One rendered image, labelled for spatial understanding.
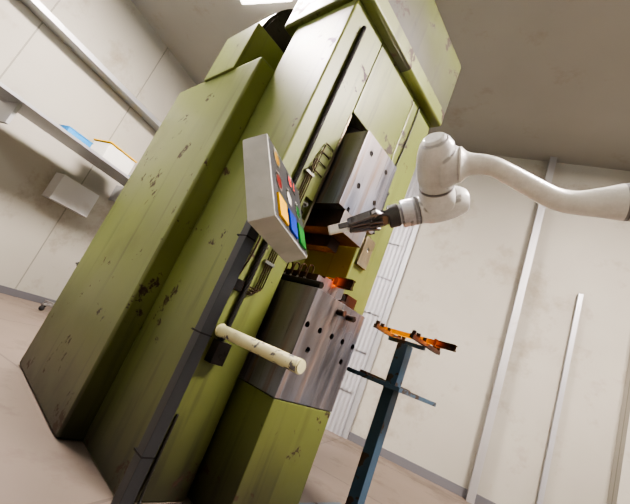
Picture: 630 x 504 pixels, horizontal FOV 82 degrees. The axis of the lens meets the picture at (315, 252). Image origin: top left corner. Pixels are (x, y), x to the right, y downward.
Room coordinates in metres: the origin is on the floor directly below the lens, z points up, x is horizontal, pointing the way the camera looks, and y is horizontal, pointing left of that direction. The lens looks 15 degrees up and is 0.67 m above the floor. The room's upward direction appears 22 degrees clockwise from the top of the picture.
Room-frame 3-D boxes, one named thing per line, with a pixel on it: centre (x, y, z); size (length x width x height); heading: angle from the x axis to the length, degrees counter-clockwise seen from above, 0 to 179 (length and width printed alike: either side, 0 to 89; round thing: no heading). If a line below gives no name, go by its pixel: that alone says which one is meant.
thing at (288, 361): (1.27, 0.06, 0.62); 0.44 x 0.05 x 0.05; 44
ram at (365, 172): (1.76, -0.01, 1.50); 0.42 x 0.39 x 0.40; 44
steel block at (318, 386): (1.78, -0.01, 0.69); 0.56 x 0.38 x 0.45; 44
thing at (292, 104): (1.63, 0.34, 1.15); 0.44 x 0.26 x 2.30; 44
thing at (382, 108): (1.87, 0.10, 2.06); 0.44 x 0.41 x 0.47; 44
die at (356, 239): (1.73, 0.02, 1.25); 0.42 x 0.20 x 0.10; 44
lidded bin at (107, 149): (4.15, 2.67, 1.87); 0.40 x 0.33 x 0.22; 154
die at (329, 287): (1.73, 0.02, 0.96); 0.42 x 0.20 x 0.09; 44
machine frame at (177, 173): (2.57, 0.78, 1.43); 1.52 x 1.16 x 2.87; 44
